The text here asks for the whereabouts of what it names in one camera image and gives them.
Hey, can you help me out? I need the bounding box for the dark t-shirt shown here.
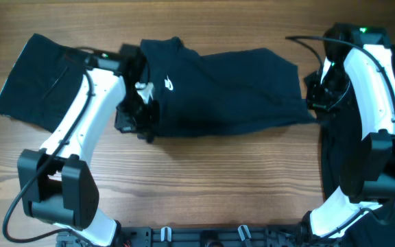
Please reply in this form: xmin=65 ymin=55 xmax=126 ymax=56
xmin=141 ymin=37 xmax=315 ymax=137

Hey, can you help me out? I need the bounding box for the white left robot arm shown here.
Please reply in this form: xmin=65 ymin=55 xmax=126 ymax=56
xmin=3 ymin=45 xmax=156 ymax=246

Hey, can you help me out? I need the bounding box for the pile of dark clothes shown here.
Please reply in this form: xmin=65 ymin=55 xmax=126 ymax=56
xmin=303 ymin=44 xmax=395 ymax=247

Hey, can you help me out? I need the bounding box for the folded dark garment stack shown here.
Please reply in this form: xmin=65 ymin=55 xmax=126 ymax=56
xmin=0 ymin=34 xmax=90 ymax=132

